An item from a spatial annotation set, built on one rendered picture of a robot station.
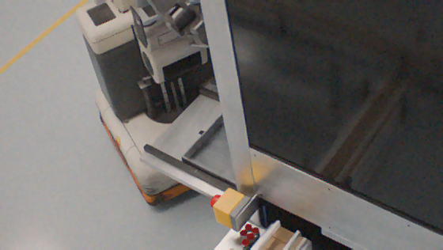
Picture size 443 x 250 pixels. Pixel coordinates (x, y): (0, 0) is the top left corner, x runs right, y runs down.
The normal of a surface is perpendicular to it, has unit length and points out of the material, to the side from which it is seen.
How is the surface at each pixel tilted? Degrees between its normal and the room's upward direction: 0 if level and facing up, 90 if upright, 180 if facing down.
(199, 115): 0
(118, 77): 90
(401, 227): 90
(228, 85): 90
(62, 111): 0
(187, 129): 0
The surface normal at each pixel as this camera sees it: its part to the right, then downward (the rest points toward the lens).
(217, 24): -0.59, 0.64
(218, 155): -0.15, -0.68
